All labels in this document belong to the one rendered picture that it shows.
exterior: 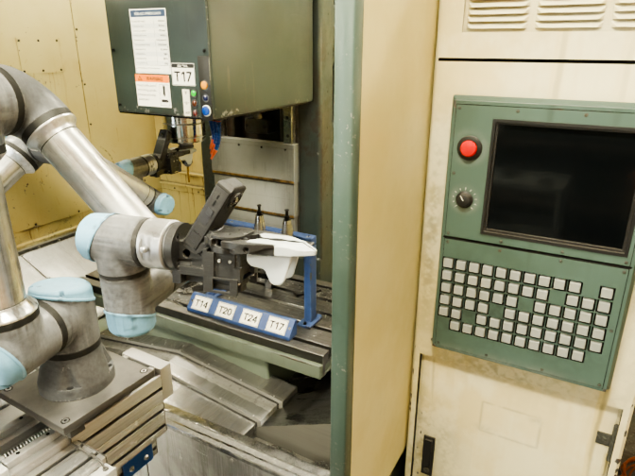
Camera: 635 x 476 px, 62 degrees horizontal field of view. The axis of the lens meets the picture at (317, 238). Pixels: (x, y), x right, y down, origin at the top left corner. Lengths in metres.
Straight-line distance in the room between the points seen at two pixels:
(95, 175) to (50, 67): 2.06
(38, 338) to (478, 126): 1.03
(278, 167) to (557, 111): 1.43
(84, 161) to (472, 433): 1.32
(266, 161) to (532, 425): 1.54
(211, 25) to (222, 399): 1.20
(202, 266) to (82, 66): 2.43
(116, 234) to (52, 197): 2.24
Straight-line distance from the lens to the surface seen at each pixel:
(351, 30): 0.97
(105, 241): 0.82
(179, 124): 2.07
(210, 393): 1.88
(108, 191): 0.97
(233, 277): 0.73
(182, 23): 1.83
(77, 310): 1.14
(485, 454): 1.79
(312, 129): 2.36
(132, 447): 1.37
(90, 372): 1.20
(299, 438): 1.73
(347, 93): 0.98
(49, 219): 3.05
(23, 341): 1.05
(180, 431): 1.65
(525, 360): 1.51
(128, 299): 0.85
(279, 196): 2.47
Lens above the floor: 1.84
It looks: 20 degrees down
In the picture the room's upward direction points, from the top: straight up
